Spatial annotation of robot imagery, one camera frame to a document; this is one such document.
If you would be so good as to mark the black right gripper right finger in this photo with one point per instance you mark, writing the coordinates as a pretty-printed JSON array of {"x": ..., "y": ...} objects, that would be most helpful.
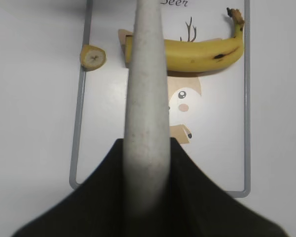
[{"x": 200, "y": 208}]

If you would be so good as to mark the white deer cutting board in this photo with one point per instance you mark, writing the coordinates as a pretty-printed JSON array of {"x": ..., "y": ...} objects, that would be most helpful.
[{"x": 208, "y": 111}]

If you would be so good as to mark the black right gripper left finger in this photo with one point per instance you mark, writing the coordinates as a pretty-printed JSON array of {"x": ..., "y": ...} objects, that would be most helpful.
[{"x": 94, "y": 209}]

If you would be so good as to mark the knife with white handle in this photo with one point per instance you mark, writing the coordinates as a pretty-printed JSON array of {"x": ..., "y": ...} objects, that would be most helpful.
[{"x": 146, "y": 151}]

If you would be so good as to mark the cut banana end piece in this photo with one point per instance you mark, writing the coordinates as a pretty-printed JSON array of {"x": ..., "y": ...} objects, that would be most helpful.
[{"x": 92, "y": 57}]

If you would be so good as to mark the yellow banana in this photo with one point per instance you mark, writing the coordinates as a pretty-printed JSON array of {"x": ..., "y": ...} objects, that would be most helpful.
[{"x": 191, "y": 56}]

